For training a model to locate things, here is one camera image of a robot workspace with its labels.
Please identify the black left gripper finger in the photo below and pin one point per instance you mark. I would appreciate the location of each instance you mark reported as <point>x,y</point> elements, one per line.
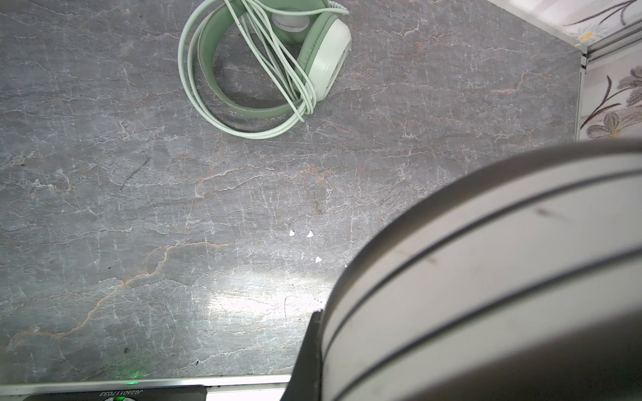
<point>305,381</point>

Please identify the white black headphones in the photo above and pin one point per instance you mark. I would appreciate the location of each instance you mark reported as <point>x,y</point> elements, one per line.
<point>521,281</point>

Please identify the mint green headphones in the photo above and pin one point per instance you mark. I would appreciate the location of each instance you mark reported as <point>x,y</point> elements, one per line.
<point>300,45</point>

